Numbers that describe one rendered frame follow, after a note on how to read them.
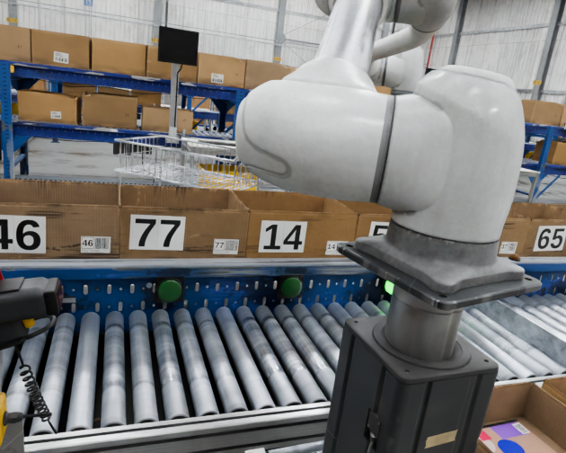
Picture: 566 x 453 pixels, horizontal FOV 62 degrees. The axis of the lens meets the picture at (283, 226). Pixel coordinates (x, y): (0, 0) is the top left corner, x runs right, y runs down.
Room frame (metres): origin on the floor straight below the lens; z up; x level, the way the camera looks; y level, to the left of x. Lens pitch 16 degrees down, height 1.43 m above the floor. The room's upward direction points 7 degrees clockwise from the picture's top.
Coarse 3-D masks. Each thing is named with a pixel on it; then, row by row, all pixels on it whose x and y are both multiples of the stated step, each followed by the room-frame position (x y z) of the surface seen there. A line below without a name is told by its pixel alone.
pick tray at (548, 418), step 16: (512, 384) 0.95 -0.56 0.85; (528, 384) 0.97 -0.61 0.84; (496, 400) 0.94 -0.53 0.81; (512, 400) 0.96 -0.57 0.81; (528, 400) 0.97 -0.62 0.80; (544, 400) 0.94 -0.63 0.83; (496, 416) 0.94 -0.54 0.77; (512, 416) 0.96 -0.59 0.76; (528, 416) 0.96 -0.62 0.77; (544, 416) 0.93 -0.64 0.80; (560, 416) 0.90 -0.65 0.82; (544, 432) 0.92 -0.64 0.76; (560, 432) 0.89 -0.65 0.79; (480, 448) 0.74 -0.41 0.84; (560, 448) 0.87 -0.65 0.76
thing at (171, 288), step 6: (162, 282) 1.30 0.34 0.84; (168, 282) 1.30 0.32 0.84; (174, 282) 1.30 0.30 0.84; (162, 288) 1.29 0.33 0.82; (168, 288) 1.30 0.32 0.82; (174, 288) 1.30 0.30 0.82; (180, 288) 1.31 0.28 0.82; (162, 294) 1.29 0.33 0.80; (168, 294) 1.30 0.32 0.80; (174, 294) 1.30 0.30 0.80; (180, 294) 1.31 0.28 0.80; (168, 300) 1.30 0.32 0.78
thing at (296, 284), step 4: (288, 280) 1.43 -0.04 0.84; (292, 280) 1.43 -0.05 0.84; (296, 280) 1.44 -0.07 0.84; (284, 284) 1.43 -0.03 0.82; (288, 284) 1.43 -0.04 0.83; (292, 284) 1.43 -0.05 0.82; (296, 284) 1.44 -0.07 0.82; (300, 284) 1.45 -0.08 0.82; (284, 288) 1.43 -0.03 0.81; (288, 288) 1.43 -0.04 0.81; (292, 288) 1.43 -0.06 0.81; (296, 288) 1.44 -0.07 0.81; (300, 288) 1.45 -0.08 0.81; (284, 292) 1.43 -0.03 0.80; (288, 292) 1.43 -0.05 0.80; (292, 292) 1.43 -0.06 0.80; (296, 292) 1.44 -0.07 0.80; (288, 296) 1.43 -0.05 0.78; (292, 296) 1.44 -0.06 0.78
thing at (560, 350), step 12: (492, 312) 1.56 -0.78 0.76; (504, 312) 1.51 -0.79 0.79; (516, 312) 1.47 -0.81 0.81; (504, 324) 1.50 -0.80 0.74; (516, 324) 1.46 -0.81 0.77; (528, 324) 1.41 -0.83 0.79; (528, 336) 1.40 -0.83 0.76; (540, 336) 1.37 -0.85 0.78; (552, 336) 1.33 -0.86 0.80; (540, 348) 1.36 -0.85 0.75; (552, 348) 1.32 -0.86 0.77; (564, 348) 1.28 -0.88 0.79; (564, 360) 1.27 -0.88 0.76
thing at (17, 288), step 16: (0, 288) 0.66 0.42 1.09; (16, 288) 0.66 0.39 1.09; (32, 288) 0.67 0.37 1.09; (48, 288) 0.68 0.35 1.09; (0, 304) 0.64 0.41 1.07; (16, 304) 0.65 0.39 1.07; (32, 304) 0.65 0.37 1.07; (48, 304) 0.66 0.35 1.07; (0, 320) 0.64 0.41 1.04; (16, 320) 0.65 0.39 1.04; (32, 320) 0.68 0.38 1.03; (0, 336) 0.65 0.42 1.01; (16, 336) 0.66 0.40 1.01
